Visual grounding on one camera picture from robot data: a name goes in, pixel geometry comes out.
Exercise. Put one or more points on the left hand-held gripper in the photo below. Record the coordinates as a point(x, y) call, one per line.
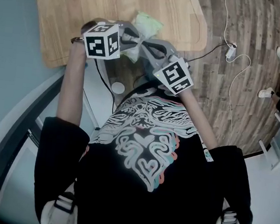
point(101, 42)

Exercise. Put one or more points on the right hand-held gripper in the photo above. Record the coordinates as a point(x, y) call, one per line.
point(174, 74)

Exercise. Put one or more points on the white wet wipe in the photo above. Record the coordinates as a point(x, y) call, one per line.
point(131, 52)

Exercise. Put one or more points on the green wet wipe pack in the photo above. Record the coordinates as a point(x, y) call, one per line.
point(147, 24)

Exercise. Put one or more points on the person's left forearm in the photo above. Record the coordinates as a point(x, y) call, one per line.
point(71, 83)

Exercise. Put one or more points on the person's right forearm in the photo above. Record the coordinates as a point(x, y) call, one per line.
point(197, 115)

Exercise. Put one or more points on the person's left hand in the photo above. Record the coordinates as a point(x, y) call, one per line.
point(89, 25)

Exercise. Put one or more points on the white power adapter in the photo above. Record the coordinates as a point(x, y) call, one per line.
point(230, 52)

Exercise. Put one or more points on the black printed t-shirt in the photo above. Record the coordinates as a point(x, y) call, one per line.
point(146, 185)

